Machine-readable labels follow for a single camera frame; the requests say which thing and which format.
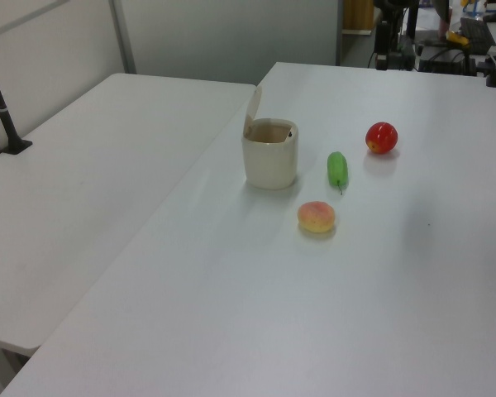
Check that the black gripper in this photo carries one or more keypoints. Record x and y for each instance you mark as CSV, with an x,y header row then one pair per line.
x,y
383,39

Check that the cream garbage bin with lid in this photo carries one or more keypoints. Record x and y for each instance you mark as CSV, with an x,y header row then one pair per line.
x,y
268,165

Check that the black upright pole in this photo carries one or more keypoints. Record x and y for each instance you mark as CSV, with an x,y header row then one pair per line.
x,y
411,18

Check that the brown wooden panel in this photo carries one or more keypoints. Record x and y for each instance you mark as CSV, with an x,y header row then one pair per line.
x,y
357,15

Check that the black equipment block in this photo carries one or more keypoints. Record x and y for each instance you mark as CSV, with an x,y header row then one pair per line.
x,y
442,60

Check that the red toy apple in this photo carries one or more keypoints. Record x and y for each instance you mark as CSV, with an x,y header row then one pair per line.
x,y
381,137

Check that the yellow object on desk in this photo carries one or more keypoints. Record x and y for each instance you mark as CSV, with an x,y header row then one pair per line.
x,y
456,38

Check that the black computer keyboard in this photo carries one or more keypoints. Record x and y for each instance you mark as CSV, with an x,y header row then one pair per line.
x,y
476,33

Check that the green toy cucumber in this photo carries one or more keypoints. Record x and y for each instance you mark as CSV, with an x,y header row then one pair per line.
x,y
337,167

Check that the pink yellow toy peach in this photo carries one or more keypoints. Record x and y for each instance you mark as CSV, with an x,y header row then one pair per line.
x,y
316,216

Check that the white side table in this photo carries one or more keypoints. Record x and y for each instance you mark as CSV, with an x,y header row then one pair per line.
x,y
87,186

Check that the black pole with base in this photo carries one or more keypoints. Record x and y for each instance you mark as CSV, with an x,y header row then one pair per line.
x,y
4,120

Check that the grey partition frame post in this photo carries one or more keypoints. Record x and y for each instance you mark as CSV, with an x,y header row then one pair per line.
x,y
123,35

